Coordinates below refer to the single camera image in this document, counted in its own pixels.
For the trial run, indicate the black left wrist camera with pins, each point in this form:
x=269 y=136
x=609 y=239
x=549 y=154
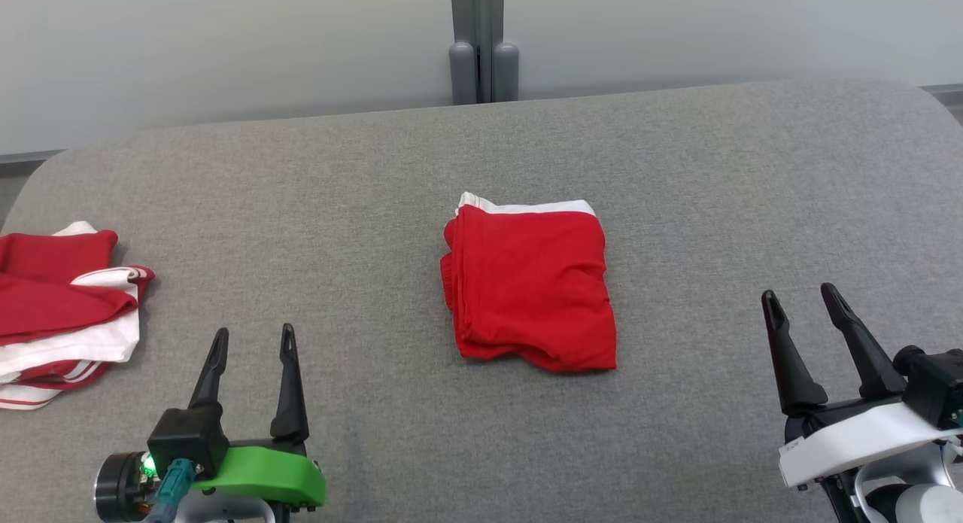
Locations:
x=188 y=436

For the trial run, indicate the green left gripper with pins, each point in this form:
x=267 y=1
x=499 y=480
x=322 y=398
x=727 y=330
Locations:
x=271 y=474

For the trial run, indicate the red jersey with white band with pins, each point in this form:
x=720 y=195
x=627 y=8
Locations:
x=534 y=282

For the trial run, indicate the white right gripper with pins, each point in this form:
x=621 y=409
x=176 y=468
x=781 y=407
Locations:
x=850 y=440

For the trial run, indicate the grey fabric sofa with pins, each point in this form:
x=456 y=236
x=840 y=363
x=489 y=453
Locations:
x=481 y=433

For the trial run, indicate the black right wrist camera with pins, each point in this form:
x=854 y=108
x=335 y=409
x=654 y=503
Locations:
x=933 y=384

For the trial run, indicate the red top with striped trim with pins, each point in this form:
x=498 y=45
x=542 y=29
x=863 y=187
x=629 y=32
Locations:
x=53 y=305

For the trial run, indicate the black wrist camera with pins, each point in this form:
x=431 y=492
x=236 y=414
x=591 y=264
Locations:
x=933 y=384
x=188 y=436

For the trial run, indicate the grey metal partition post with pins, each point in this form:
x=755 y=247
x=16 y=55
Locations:
x=502 y=41
x=464 y=41

